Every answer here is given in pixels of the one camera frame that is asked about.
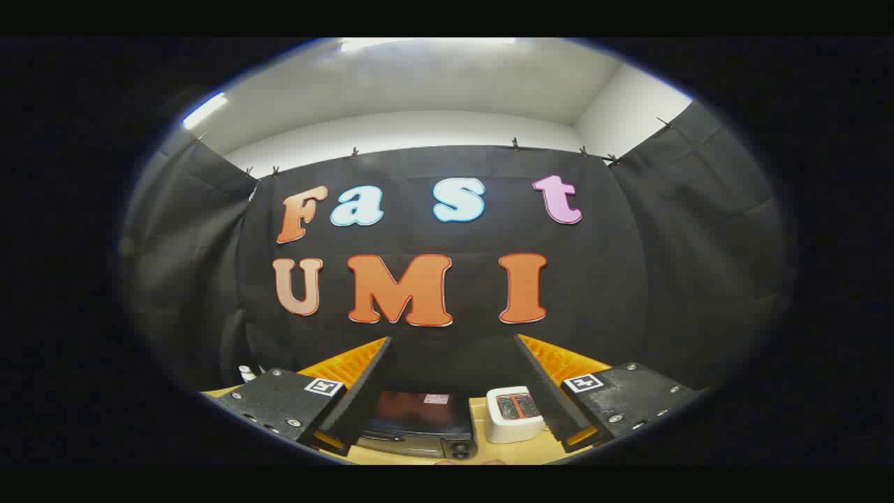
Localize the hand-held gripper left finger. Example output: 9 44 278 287
203 337 393 458

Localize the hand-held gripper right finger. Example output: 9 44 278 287
515 334 706 453

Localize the black toaster oven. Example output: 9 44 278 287
356 390 480 460

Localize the white pop-up toaster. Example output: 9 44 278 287
485 386 545 444

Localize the ceiling light panel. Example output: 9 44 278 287
182 92 229 131
339 38 518 54

